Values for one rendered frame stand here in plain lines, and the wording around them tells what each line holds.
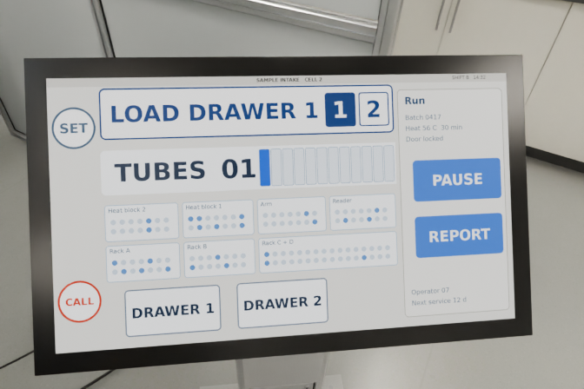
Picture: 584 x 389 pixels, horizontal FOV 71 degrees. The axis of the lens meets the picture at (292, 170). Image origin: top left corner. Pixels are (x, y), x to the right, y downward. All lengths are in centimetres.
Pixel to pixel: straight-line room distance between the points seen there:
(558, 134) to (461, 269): 209
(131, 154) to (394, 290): 31
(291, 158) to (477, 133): 20
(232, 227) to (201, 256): 4
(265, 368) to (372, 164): 43
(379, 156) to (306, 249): 12
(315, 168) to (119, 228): 21
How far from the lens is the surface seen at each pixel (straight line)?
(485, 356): 170
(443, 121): 47
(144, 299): 45
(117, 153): 44
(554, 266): 210
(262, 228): 42
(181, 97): 43
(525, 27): 233
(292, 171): 42
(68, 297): 47
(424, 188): 46
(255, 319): 44
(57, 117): 46
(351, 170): 43
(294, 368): 76
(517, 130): 51
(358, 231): 44
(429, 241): 46
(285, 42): 115
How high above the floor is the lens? 138
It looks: 40 degrees down
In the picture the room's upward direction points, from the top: 3 degrees clockwise
